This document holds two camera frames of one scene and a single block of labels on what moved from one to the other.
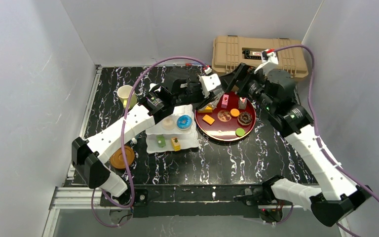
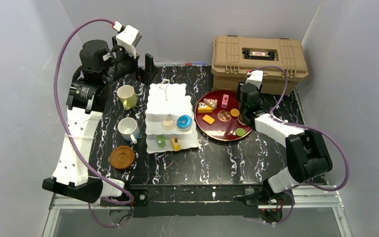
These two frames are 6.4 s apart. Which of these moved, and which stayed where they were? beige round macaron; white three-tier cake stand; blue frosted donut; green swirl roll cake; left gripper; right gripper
Moved: right gripper; left gripper
Stayed: blue frosted donut; beige round macaron; green swirl roll cake; white three-tier cake stand
